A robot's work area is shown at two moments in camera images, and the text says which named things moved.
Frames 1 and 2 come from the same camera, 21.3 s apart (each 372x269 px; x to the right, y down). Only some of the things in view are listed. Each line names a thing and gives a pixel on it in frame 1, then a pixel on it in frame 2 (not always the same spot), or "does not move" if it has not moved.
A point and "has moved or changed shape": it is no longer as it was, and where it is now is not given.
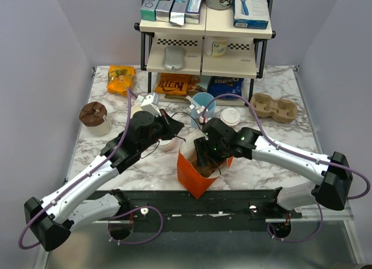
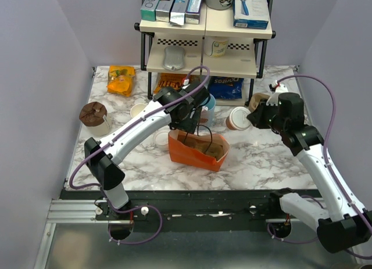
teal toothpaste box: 148,9 does not move
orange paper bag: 196,185 has moved or changed shape
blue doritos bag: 218,85 does not move
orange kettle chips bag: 175,83 does not move
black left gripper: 172,126 → 189,125
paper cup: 135,108 does not move
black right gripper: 202,144 → 256,117
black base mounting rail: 215,211 does not move
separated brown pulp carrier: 206,171 → 215,150
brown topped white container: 94,116 does not move
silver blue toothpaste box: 179,6 does not move
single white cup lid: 231,116 → 238,118
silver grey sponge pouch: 174,57 does not move
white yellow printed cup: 215,46 does not move
